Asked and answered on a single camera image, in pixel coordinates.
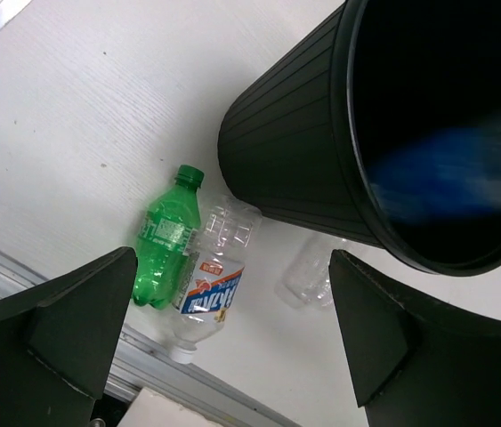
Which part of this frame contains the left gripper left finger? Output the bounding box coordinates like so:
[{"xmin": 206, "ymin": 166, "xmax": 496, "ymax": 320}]
[{"xmin": 0, "ymin": 246, "xmax": 137, "ymax": 426}]

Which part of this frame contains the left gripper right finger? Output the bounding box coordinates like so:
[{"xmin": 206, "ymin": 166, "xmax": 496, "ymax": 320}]
[{"xmin": 329, "ymin": 250, "xmax": 501, "ymax": 426}]

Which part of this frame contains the clear unlabelled plastic bottle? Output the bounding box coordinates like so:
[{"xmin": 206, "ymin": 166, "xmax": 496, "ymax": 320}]
[{"xmin": 275, "ymin": 234, "xmax": 350, "ymax": 310}]

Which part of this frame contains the black plastic waste bin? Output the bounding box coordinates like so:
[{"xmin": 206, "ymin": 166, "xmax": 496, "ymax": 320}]
[{"xmin": 217, "ymin": 1, "xmax": 501, "ymax": 277}]

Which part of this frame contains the green plastic soda bottle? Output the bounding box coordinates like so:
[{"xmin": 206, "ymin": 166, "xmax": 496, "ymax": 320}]
[{"xmin": 132, "ymin": 165, "xmax": 204, "ymax": 310}]

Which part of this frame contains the clear bottle white blue label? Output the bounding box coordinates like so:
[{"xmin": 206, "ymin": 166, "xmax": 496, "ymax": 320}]
[{"xmin": 166, "ymin": 195, "xmax": 262, "ymax": 365}]

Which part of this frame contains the aluminium table frame rail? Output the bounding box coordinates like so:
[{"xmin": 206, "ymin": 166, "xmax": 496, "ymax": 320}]
[{"xmin": 0, "ymin": 1, "xmax": 295, "ymax": 426}]

